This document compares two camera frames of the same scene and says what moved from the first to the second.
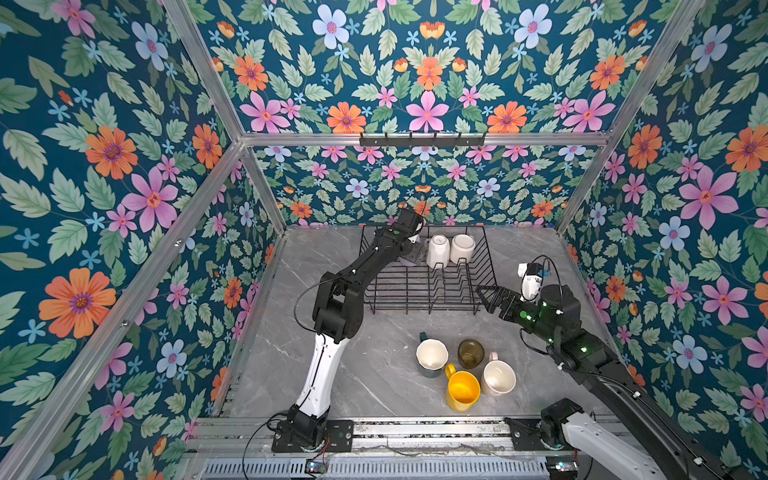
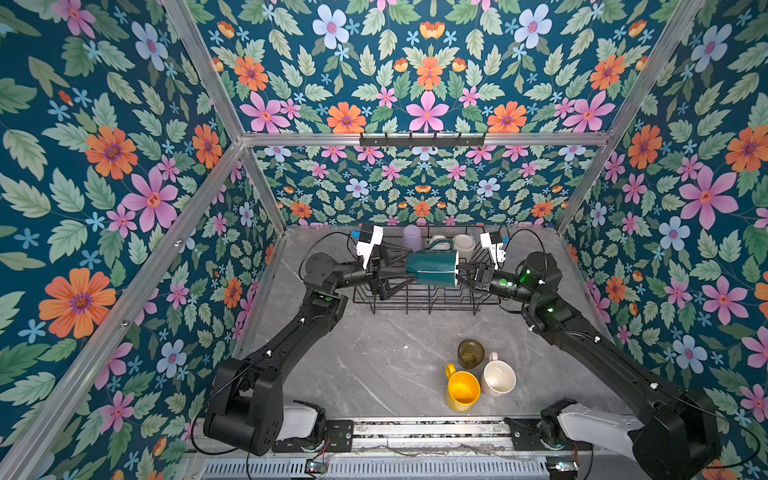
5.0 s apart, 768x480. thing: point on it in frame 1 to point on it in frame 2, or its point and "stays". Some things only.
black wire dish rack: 455,262 stays
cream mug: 499,375 stays
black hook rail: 421,142 stays
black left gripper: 416,253 to 377,258
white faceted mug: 438,254 stays
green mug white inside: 432,355 to 435,266
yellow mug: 463,389 stays
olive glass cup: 471,353 stays
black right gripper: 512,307 to 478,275
